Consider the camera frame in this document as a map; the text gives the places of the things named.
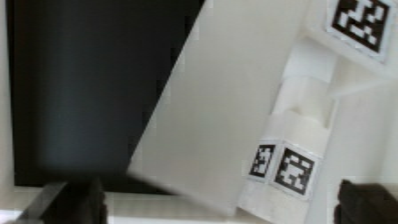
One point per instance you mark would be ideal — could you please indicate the white leg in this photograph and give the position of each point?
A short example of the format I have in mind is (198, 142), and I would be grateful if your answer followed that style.
(282, 177)

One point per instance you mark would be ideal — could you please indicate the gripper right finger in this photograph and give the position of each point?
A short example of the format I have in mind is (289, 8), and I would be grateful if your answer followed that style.
(369, 204)

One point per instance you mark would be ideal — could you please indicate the white chair back frame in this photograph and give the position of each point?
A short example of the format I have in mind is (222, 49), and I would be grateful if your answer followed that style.
(286, 77)

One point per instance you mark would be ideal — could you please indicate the white front fence rail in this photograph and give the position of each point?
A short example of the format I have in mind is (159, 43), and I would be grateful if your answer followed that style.
(134, 208)

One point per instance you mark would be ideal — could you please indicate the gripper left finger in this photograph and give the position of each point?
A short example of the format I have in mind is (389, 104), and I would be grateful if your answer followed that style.
(69, 204)

